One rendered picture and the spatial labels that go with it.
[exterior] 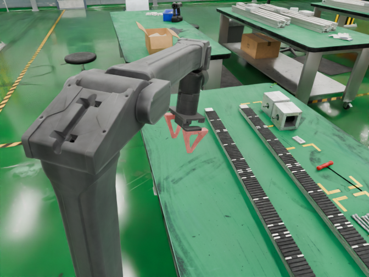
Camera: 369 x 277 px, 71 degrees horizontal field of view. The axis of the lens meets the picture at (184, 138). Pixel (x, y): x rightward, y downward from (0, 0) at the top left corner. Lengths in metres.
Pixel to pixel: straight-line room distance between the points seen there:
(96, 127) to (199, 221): 0.63
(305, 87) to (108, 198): 2.82
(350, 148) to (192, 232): 0.80
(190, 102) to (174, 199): 0.37
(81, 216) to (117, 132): 0.10
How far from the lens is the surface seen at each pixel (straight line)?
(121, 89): 0.28
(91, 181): 0.26
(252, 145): 1.15
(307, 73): 2.96
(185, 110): 0.66
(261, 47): 4.15
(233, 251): 0.79
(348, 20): 8.51
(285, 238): 0.80
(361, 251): 0.87
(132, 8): 4.83
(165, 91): 0.31
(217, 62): 2.44
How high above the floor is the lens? 1.44
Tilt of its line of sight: 35 degrees down
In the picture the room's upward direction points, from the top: straight up
